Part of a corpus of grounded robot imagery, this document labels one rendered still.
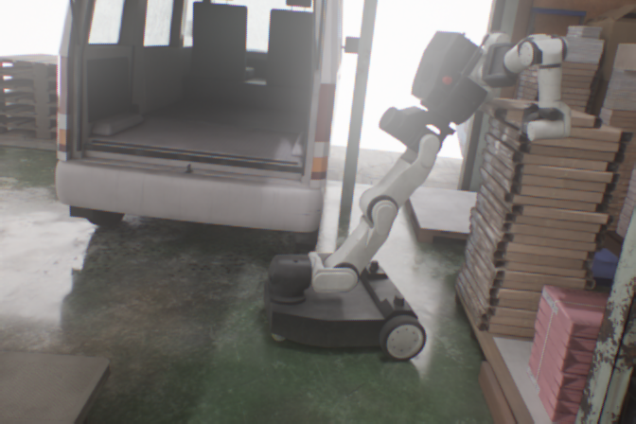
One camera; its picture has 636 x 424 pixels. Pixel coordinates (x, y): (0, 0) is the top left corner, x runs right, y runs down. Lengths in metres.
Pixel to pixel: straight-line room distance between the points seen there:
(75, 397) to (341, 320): 1.04
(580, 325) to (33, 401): 1.73
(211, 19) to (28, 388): 3.42
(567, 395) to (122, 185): 2.20
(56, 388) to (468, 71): 1.84
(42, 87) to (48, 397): 4.45
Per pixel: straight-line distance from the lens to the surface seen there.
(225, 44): 4.62
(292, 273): 2.28
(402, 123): 2.20
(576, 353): 2.07
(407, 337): 2.34
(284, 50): 4.54
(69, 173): 3.02
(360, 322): 2.29
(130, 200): 2.89
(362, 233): 2.32
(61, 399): 1.83
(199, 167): 2.90
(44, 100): 5.98
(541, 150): 2.30
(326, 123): 2.68
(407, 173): 2.27
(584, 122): 2.33
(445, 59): 2.19
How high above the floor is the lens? 1.32
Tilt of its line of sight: 16 degrees down
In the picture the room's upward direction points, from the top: 5 degrees clockwise
